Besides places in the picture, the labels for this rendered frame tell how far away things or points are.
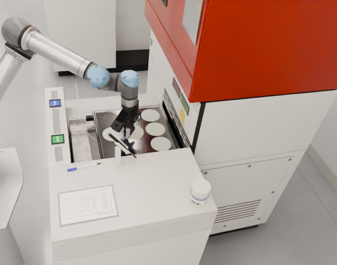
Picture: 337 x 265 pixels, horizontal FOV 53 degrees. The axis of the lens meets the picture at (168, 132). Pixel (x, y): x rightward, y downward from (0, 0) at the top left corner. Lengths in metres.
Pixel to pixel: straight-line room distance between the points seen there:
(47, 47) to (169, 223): 0.81
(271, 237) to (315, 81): 1.30
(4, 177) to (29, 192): 0.98
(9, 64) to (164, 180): 0.81
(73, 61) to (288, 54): 0.83
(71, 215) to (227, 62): 0.81
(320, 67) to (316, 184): 1.61
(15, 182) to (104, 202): 0.48
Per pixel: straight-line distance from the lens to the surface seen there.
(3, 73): 1.58
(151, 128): 1.70
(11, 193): 1.60
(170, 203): 1.33
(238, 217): 2.27
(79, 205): 1.32
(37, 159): 2.83
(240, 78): 1.38
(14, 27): 1.44
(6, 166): 1.70
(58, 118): 1.69
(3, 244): 1.92
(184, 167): 1.46
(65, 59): 1.35
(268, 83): 1.47
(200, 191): 1.27
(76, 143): 1.66
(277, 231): 2.60
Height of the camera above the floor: 2.05
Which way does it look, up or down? 43 degrees down
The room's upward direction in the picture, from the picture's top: 8 degrees clockwise
